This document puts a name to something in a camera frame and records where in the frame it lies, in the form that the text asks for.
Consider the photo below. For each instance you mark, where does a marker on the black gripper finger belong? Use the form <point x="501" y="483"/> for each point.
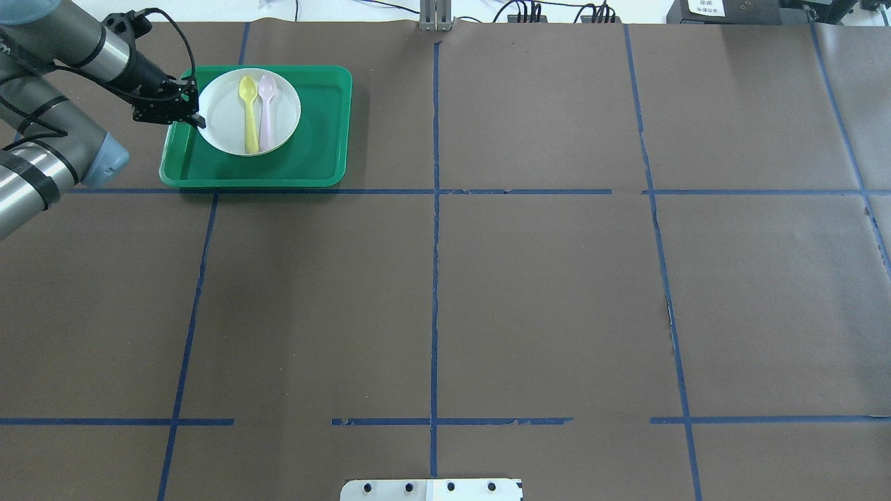
<point x="195" y="121"/>
<point x="190" y="104"/>

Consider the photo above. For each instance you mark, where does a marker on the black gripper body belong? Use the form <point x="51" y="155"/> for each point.
<point x="144" y="74"/>

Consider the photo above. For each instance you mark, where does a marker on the yellow plastic spoon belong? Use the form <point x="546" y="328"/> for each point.
<point x="248" y="92"/>

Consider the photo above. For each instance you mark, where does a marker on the pink plastic spoon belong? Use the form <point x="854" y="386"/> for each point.
<point x="267" y="89"/>

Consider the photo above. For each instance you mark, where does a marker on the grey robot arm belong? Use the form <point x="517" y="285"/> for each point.
<point x="59" y="146"/>

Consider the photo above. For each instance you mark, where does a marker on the green plastic tray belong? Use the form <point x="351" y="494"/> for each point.
<point x="310" y="116"/>

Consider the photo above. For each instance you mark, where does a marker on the black power strip left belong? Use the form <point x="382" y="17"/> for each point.
<point x="527" y="13"/>

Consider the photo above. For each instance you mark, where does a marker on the black power strip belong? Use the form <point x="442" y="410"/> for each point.
<point x="597" y="13"/>
<point x="527" y="13"/>

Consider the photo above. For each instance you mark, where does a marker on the black power strip right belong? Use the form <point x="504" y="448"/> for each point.
<point x="597" y="13"/>

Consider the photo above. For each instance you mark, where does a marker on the black box with label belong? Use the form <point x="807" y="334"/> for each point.
<point x="769" y="13"/>

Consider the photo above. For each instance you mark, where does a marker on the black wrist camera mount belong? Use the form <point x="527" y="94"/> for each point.
<point x="130" y="25"/>

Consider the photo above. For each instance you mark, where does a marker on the grey metal bracket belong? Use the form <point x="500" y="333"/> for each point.
<point x="436" y="15"/>

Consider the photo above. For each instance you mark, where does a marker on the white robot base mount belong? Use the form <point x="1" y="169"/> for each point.
<point x="433" y="489"/>

